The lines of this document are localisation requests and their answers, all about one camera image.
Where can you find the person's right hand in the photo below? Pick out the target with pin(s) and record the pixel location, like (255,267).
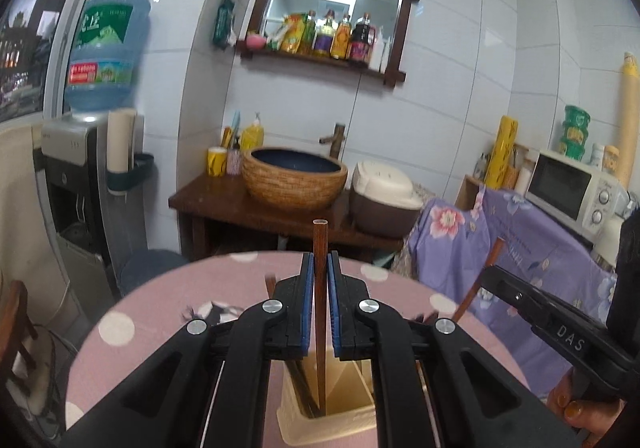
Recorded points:
(580,408)

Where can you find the yellow jar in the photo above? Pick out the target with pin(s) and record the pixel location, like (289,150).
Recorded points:
(611,158)

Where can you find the purple patterned cup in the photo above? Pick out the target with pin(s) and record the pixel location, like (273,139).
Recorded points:
(234,162)

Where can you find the green hanging packet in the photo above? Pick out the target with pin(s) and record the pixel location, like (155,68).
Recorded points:
(223,22)

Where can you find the black chopstick with gold band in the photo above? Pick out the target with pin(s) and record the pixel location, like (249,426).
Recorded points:
(302,380)

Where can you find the purple floral cloth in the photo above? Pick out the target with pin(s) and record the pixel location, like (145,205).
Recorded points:
(450,238)

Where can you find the wicker wash basin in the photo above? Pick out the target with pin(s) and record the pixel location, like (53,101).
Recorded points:
(295,185)

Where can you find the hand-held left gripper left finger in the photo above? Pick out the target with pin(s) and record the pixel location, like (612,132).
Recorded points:
(307,308)

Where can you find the beige plastic utensil holder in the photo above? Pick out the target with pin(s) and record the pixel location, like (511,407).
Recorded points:
(345,393)

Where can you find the pink bowl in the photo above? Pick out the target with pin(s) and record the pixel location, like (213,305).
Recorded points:
(255,40)

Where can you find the green stacked jars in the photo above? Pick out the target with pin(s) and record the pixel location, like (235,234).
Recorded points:
(574,132)

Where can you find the dark sauce bottle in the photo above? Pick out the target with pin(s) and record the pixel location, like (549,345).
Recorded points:
(361,42)

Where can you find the yellow snack packet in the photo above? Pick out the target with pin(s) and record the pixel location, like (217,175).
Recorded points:
(292,33)

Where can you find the window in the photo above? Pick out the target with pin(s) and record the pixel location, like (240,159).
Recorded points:
(30,52)

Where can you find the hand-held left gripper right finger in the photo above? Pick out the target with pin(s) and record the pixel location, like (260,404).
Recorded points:
(334,313)

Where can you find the dark wooden chair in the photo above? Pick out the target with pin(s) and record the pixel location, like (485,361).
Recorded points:
(17,308)

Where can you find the blue water bottle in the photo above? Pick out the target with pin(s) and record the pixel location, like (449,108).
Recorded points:
(105,52)

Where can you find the cup holder with paper cups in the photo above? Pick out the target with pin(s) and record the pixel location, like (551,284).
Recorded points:
(120,137)

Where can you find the pink polka-dot tablecloth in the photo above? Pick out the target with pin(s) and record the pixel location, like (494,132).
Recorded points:
(150,298)

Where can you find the white microwave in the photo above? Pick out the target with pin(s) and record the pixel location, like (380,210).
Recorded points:
(565,188)

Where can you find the purple label bottle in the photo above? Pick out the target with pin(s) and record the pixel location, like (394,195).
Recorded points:
(325,37)

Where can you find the yellow cup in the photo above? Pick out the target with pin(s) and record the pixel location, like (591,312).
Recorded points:
(217,161)

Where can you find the orange label bottle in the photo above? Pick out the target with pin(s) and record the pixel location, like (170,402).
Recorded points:
(341,40)

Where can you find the yellow soap bottle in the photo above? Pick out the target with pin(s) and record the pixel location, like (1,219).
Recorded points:
(252,135)

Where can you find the brown and cream rice cooker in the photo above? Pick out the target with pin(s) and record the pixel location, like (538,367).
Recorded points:
(380,198)

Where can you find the white jar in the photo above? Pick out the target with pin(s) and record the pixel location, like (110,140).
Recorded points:
(597,155)

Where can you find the wooden framed mirror shelf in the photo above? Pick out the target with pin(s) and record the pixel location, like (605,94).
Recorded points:
(400,27)

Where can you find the bamboo faucet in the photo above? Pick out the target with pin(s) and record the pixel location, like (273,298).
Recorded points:
(336,140)

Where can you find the green glass bottle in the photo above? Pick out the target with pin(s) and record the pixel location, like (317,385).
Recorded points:
(310,32)

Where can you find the brown wooden chopstick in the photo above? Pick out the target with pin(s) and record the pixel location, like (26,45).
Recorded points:
(270,285)
(320,248)
(487,268)

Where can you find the dark wooden vanity table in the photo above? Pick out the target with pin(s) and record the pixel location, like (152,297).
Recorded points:
(225,205)

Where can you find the wooden box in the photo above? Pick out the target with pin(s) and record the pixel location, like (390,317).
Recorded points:
(469,190)

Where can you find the water dispenser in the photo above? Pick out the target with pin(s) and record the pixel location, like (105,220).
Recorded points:
(65,177)

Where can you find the white plastic bottle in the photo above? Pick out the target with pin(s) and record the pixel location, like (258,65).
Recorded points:
(380,52)

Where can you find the yellow patterned roll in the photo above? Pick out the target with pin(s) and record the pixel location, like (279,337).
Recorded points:
(502,152)

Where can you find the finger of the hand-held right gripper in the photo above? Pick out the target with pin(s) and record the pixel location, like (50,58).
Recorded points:
(515,293)

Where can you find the beige paper roll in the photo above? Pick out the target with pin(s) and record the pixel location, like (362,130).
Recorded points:
(629,117)

